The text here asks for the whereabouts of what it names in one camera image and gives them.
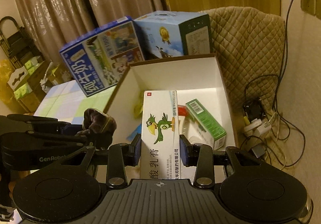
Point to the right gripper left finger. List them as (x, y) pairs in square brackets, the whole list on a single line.
[(119, 156)]

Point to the cream hair claw clip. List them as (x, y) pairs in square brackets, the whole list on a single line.
[(186, 127)]

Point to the green white medicine box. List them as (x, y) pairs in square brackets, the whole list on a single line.
[(209, 130)]

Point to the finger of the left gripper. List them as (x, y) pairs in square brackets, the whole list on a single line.
[(47, 124), (25, 141)]

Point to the wall power socket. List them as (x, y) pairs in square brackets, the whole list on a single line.
[(311, 7)]

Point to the light blue milk carton box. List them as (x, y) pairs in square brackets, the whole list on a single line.
[(165, 34)]

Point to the brown cardboard shoe box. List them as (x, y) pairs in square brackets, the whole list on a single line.
[(198, 77)]

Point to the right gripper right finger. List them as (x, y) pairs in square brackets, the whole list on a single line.
[(199, 156)]

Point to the dark velvet scrunchie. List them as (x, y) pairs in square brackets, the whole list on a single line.
[(99, 127)]

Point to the white ointment box with bird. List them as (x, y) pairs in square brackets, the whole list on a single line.
[(160, 137)]

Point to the checkered bed sheet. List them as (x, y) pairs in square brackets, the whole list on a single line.
[(66, 102)]

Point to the cardboard box with tissue packs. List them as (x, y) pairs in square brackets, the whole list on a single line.
[(26, 86)]

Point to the left hand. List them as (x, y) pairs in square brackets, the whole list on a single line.
[(16, 176)]

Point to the red candy packet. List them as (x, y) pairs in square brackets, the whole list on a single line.
[(182, 110)]

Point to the yellow snack pouch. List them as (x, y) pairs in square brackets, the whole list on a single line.
[(138, 109)]

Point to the beige quilted chair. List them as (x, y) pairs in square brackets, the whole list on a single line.
[(249, 46)]

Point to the open cardboard box with bag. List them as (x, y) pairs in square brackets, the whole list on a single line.
[(55, 74)]

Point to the blue toothpaste tube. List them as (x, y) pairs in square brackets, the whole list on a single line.
[(134, 133)]

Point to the white power strip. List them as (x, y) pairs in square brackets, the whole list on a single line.
[(257, 128)]

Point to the dark blue milk carton box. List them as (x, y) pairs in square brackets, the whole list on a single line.
[(98, 59)]

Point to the black folding step ladder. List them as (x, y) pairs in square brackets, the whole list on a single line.
[(19, 47)]

